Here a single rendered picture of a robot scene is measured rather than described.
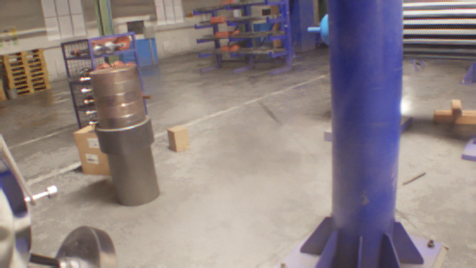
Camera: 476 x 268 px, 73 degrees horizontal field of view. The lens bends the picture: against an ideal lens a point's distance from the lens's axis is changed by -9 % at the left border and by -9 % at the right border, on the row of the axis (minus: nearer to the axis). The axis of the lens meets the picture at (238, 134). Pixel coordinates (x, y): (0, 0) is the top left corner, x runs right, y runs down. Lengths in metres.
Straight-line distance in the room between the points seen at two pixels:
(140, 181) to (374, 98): 1.94
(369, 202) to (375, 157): 0.22
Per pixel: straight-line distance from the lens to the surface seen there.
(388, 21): 1.51
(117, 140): 2.69
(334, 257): 1.92
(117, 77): 2.63
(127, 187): 2.87
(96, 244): 0.70
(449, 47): 3.42
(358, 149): 1.59
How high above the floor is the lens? 1.33
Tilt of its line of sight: 18 degrees down
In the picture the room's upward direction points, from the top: 6 degrees counter-clockwise
